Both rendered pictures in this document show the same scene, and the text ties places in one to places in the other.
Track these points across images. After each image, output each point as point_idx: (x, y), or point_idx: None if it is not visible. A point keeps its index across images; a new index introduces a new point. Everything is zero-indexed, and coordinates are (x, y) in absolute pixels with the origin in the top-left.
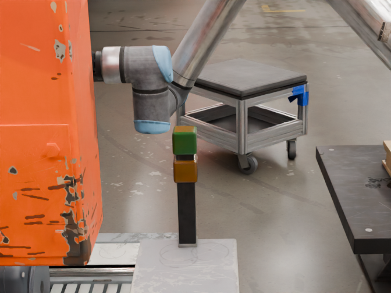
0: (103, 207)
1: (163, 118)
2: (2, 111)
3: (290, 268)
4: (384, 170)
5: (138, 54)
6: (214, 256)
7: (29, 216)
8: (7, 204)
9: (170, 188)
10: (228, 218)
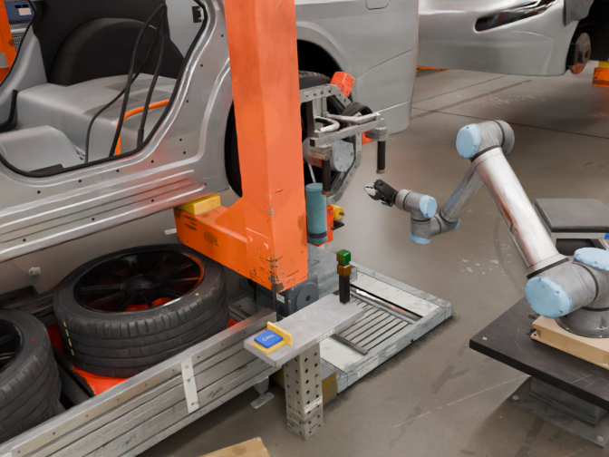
0: (440, 271)
1: (422, 236)
2: (255, 227)
3: None
4: None
5: (412, 199)
6: (344, 312)
7: (261, 267)
8: (256, 260)
9: (492, 274)
10: (501, 306)
